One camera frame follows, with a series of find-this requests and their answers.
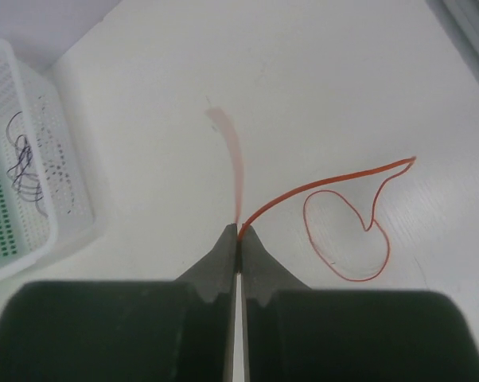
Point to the aluminium rail frame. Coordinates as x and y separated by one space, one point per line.
460 20

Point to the white perforated plastic basket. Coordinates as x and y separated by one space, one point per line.
39 171

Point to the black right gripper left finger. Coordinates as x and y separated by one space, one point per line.
127 330

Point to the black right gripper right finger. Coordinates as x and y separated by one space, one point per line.
292 332

